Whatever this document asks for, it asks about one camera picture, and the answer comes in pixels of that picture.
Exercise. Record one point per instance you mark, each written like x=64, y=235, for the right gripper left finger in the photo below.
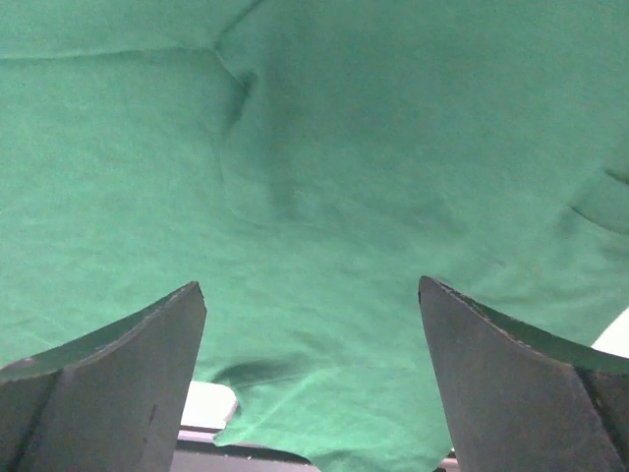
x=111, y=400

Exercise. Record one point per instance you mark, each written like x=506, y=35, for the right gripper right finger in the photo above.
x=518, y=398

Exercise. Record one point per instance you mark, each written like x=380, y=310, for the dark green t shirt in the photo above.
x=307, y=162

